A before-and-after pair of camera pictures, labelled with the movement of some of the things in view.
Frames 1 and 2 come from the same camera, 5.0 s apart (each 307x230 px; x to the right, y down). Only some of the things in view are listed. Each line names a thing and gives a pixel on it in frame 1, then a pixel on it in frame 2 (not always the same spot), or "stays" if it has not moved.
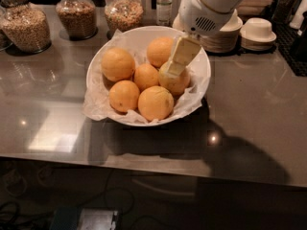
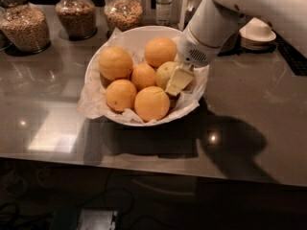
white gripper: x=200 y=13 → x=196 y=51
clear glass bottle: x=163 y=7 stays
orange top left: x=118 y=64 stays
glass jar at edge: x=5 y=41 stays
